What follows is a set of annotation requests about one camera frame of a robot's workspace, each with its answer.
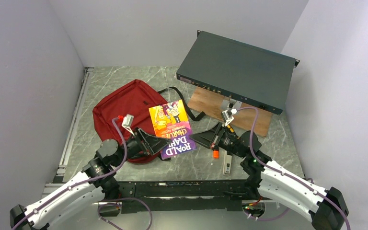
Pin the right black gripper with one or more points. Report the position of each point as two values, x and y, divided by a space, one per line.
206 138

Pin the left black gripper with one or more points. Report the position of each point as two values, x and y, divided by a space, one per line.
151 144

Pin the purple Roald Dahl book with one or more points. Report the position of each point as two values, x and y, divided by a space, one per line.
170 121

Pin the red student backpack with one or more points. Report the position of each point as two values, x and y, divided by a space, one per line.
134 98

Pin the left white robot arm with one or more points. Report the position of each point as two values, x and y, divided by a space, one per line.
95 182

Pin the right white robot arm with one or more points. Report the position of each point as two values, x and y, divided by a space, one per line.
326 209

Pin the orange capped marker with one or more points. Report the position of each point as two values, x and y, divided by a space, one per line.
215 152

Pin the wooden board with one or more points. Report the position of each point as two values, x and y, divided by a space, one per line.
209 102

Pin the dark teal rack server box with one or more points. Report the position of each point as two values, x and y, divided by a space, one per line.
243 72

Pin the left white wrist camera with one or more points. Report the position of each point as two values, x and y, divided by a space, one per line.
126 122

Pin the silver metal bracket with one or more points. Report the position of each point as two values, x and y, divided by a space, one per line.
229 103

